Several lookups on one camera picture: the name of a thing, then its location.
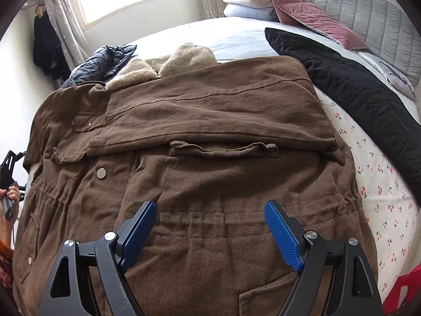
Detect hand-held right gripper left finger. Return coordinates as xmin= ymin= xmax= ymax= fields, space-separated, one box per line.
xmin=39 ymin=200 xmax=157 ymax=316

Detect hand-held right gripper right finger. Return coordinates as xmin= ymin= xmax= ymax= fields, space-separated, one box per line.
xmin=265 ymin=199 xmax=384 ymax=316

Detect brown jacket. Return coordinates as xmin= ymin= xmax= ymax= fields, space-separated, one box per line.
xmin=11 ymin=43 xmax=384 ymax=316

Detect hanging dark clothes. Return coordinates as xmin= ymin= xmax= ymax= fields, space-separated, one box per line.
xmin=33 ymin=15 xmax=71 ymax=80

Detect person's left hand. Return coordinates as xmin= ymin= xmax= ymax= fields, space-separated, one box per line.
xmin=0 ymin=187 xmax=20 ymax=228

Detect bed with cherry print sheet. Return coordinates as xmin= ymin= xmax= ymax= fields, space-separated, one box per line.
xmin=26 ymin=16 xmax=421 ymax=303

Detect red plastic stool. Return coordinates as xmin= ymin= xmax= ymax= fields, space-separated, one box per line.
xmin=383 ymin=263 xmax=421 ymax=316

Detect black puffer jacket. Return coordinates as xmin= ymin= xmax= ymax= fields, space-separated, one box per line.
xmin=59 ymin=44 xmax=138 ymax=89

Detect black quilted garment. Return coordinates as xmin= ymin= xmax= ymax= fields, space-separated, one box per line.
xmin=265 ymin=28 xmax=421 ymax=201

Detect white printed pillow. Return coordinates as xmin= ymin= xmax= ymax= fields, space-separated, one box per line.
xmin=358 ymin=52 xmax=418 ymax=101

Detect light blue pillow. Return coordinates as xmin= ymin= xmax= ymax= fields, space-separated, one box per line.
xmin=224 ymin=3 xmax=278 ymax=22

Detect grey padded headboard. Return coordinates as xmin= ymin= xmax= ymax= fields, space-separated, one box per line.
xmin=263 ymin=0 xmax=421 ymax=84

